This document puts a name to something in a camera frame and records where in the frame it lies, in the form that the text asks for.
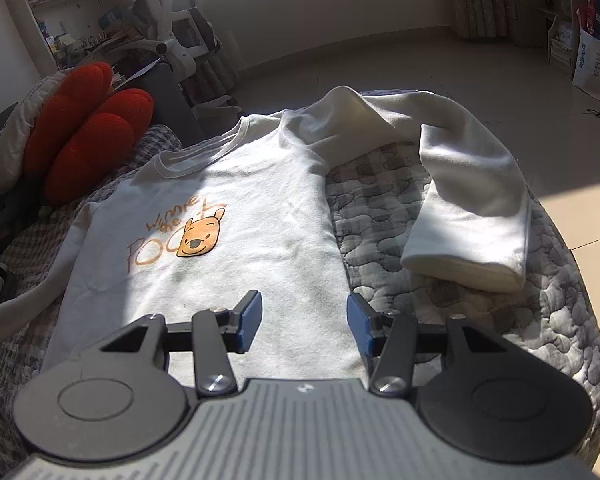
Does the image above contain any cream Winnie the Pooh sweatshirt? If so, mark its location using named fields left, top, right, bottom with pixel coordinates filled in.
left=0, top=87, right=530, bottom=378

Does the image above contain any grey quilted bed cover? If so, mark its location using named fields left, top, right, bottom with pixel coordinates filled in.
left=0, top=87, right=600, bottom=471

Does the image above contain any red flower-shaped cushion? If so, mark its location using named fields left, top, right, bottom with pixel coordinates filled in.
left=22, top=62, right=154, bottom=206

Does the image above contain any white printed pillow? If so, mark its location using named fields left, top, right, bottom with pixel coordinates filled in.
left=0, top=70, right=69, bottom=195

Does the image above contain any white office chair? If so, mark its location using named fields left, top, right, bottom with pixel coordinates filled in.
left=83, top=0, right=242, bottom=118

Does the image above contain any white bookshelf with books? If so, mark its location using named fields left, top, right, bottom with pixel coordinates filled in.
left=6, top=0, right=129, bottom=77

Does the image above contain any wooden desk with shelves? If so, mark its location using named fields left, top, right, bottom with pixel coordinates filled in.
left=504, top=0, right=580, bottom=76

